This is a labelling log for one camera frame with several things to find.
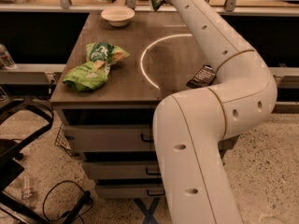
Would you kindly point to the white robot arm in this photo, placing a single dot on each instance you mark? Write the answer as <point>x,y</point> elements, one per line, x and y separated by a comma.
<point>188,125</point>

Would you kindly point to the light green chip bag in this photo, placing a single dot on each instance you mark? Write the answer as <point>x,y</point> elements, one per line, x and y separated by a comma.
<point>92,74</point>

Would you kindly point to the white paper bowl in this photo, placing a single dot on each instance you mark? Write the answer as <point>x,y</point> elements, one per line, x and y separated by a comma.
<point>117,16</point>

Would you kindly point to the grey drawer cabinet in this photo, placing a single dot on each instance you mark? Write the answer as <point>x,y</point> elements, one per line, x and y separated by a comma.
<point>163,57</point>

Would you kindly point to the top grey drawer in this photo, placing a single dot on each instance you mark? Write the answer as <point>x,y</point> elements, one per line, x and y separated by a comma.
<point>109,138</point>

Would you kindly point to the grey drawer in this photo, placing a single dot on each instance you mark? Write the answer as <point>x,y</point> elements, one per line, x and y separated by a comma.
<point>130,191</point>
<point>121,169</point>
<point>109,138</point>

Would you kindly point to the black snack bar wrapper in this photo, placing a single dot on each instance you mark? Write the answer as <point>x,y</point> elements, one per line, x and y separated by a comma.
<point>203,78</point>

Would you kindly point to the middle grey drawer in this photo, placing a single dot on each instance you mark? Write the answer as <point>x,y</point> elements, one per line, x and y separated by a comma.
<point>121,169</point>

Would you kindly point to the bottom grey drawer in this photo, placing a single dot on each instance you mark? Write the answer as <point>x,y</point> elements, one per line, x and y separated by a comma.
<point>130,191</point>

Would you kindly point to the clear bottle on floor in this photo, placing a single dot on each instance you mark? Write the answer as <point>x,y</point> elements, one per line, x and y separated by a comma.
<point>28,192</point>

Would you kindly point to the clear plastic water bottle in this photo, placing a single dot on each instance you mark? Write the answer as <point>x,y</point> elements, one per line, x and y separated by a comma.
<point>6,59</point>

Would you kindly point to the wire mesh basket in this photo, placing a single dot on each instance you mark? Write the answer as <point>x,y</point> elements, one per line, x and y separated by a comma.
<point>62,143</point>

